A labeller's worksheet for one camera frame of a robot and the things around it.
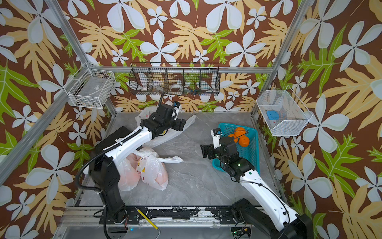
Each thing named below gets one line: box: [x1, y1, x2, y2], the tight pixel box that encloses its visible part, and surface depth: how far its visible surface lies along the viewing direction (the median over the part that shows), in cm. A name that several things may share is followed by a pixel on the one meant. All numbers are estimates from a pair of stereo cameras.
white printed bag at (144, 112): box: [135, 106, 159, 124], surface depth 115 cm
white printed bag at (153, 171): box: [132, 147, 185, 191], surface depth 78 cm
